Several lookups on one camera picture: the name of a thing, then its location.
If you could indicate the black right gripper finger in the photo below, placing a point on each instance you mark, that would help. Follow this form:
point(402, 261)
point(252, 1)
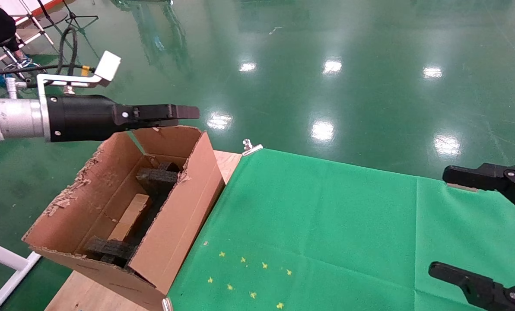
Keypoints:
point(499, 179)
point(478, 287)

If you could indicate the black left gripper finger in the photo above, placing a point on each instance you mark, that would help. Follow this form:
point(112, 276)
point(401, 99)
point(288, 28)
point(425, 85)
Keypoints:
point(154, 125)
point(154, 112)

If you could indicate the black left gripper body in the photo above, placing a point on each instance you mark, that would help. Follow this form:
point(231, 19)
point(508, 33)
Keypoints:
point(80, 117)

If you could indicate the brown cardboard box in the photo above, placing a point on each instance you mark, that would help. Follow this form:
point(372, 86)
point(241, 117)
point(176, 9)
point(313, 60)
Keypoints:
point(130, 216)

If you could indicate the large open brown carton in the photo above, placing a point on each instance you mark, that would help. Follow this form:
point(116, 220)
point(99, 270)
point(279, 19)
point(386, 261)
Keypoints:
point(106, 190)

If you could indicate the black foam block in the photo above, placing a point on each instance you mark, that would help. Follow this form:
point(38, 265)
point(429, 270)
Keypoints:
point(156, 175)
point(110, 248)

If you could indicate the chrome stool base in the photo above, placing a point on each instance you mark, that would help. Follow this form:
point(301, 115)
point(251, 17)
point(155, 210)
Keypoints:
point(17, 65)

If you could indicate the silver metal clip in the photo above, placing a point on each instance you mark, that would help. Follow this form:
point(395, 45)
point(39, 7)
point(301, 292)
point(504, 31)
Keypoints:
point(251, 147)
point(166, 304)

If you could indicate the white folding stand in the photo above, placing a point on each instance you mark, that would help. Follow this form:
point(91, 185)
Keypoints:
point(37, 26)

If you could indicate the black tripod stand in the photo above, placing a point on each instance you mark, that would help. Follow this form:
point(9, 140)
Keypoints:
point(72, 13)

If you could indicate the white board with orange edge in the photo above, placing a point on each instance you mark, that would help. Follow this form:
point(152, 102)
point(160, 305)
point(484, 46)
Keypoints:
point(20, 5)

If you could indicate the green table cloth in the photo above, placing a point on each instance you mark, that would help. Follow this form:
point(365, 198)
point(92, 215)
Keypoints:
point(326, 216)

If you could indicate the white metal frame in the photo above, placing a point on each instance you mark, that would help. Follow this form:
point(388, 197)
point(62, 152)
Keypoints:
point(2, 255)

